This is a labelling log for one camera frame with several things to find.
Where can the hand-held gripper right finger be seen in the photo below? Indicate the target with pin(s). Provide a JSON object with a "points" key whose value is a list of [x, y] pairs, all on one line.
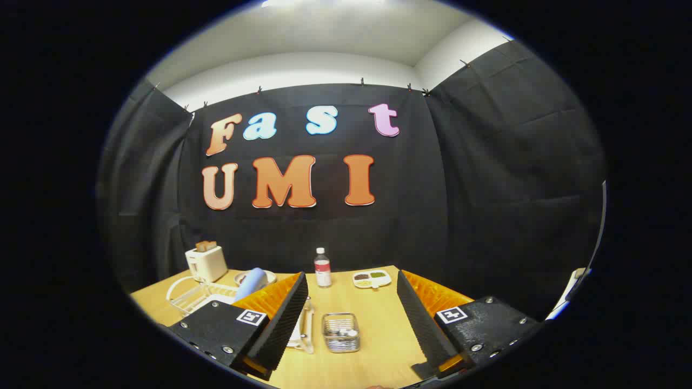
{"points": [[421, 324]]}

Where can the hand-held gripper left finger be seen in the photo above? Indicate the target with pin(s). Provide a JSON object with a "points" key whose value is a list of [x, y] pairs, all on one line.
{"points": [[281, 324]]}

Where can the blue plate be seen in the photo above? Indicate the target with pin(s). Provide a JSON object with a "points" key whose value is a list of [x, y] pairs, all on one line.
{"points": [[251, 282]]}

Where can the white divided condiment dish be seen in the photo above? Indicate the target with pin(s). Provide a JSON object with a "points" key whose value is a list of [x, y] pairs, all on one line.
{"points": [[372, 279]]}

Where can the beige bowl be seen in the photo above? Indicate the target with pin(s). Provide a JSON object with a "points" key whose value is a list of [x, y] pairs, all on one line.
{"points": [[270, 277]]}

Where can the clear bottle with red label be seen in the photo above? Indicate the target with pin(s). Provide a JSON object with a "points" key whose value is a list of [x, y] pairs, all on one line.
{"points": [[323, 270]]}

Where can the white toaster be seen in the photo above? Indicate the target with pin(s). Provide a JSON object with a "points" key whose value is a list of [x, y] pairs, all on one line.
{"points": [[208, 265]]}

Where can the toast slice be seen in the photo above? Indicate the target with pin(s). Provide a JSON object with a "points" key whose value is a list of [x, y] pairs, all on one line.
{"points": [[205, 246]]}

